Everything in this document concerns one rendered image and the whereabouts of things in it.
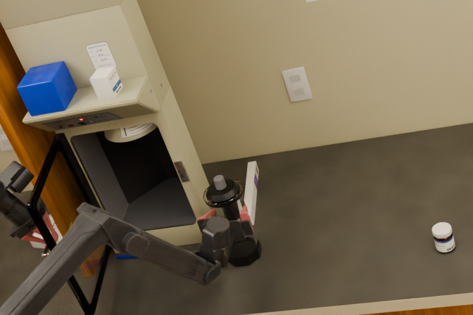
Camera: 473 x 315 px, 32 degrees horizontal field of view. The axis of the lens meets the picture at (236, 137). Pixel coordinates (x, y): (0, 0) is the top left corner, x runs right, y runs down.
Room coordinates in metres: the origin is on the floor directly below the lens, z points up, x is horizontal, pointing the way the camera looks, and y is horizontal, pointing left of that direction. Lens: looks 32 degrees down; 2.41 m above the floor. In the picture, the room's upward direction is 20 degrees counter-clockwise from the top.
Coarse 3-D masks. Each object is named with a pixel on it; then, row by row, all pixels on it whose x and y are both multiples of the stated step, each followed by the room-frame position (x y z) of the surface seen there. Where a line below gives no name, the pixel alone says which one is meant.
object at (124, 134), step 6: (132, 126) 1.97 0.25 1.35; (138, 126) 1.97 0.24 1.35; (144, 126) 1.97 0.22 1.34; (150, 126) 1.98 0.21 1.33; (156, 126) 1.98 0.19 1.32; (108, 132) 2.01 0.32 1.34; (114, 132) 1.99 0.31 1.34; (120, 132) 1.98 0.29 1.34; (126, 132) 1.97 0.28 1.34; (132, 132) 1.96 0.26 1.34; (138, 132) 1.96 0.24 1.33; (144, 132) 1.96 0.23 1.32; (108, 138) 2.00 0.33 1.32; (114, 138) 1.98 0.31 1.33; (120, 138) 1.97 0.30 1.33; (126, 138) 1.96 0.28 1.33; (132, 138) 1.96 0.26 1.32; (138, 138) 1.96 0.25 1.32
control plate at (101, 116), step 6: (96, 114) 1.86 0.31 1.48; (102, 114) 1.86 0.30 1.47; (108, 114) 1.86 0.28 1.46; (60, 120) 1.89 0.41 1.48; (66, 120) 1.89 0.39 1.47; (72, 120) 1.90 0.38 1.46; (78, 120) 1.90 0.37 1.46; (84, 120) 1.90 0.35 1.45; (90, 120) 1.91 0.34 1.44; (96, 120) 1.91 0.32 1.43; (102, 120) 1.91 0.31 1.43; (108, 120) 1.92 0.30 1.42; (48, 126) 1.93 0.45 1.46; (54, 126) 1.93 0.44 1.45; (60, 126) 1.94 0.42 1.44; (66, 126) 1.94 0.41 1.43; (78, 126) 1.95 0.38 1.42
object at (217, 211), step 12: (204, 192) 1.82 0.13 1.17; (240, 192) 1.77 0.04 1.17; (216, 204) 1.76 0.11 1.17; (240, 204) 1.77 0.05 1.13; (216, 216) 1.77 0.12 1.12; (228, 216) 1.76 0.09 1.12; (240, 240) 1.76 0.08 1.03; (252, 240) 1.77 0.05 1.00; (240, 252) 1.76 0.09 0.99; (252, 252) 1.76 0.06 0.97
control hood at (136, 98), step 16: (128, 80) 1.91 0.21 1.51; (144, 80) 1.88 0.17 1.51; (80, 96) 1.92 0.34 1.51; (96, 96) 1.89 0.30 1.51; (128, 96) 1.83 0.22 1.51; (144, 96) 1.84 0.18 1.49; (64, 112) 1.87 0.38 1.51; (80, 112) 1.85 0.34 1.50; (96, 112) 1.85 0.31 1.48; (112, 112) 1.86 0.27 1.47; (128, 112) 1.87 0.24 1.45; (144, 112) 1.87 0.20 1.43; (48, 128) 1.95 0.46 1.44
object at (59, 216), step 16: (64, 160) 1.96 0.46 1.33; (48, 176) 1.84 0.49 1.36; (64, 176) 1.92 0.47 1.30; (32, 192) 1.75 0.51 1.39; (48, 192) 1.81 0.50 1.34; (64, 192) 1.88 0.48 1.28; (80, 192) 1.96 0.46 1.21; (48, 208) 1.77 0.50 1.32; (64, 208) 1.84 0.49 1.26; (48, 224) 1.73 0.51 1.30; (64, 224) 1.80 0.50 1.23; (96, 256) 1.88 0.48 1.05; (80, 272) 1.76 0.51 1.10; (96, 272) 1.84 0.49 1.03; (80, 304) 1.70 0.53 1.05
